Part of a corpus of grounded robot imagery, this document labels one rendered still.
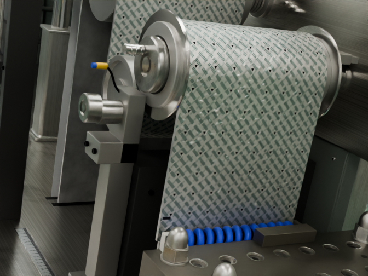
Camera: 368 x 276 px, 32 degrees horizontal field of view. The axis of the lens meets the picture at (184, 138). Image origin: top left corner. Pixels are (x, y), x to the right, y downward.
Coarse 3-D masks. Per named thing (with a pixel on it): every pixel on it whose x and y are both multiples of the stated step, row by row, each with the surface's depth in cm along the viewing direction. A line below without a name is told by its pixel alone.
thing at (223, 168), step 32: (192, 128) 84; (224, 128) 87; (256, 128) 90; (288, 128) 92; (192, 160) 86; (224, 160) 89; (256, 160) 92; (288, 160) 95; (192, 192) 88; (224, 192) 91; (256, 192) 94; (288, 192) 97; (160, 224) 87; (192, 224) 90; (224, 224) 93; (256, 224) 96
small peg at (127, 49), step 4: (124, 44) 84; (128, 44) 84; (132, 44) 84; (136, 44) 85; (140, 44) 85; (124, 48) 84; (128, 48) 84; (132, 48) 84; (136, 48) 85; (140, 48) 85; (144, 48) 85; (124, 52) 84; (128, 52) 84; (132, 52) 84; (136, 52) 85; (140, 52) 85; (144, 52) 85
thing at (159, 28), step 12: (156, 24) 86; (168, 24) 84; (144, 36) 89; (168, 36) 83; (168, 48) 83; (324, 48) 95; (168, 84) 83; (156, 96) 86; (168, 96) 83; (324, 96) 95
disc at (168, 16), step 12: (156, 12) 87; (168, 12) 84; (180, 24) 81; (180, 36) 81; (180, 48) 81; (180, 60) 81; (180, 72) 81; (180, 84) 81; (180, 96) 81; (156, 108) 87; (168, 108) 84
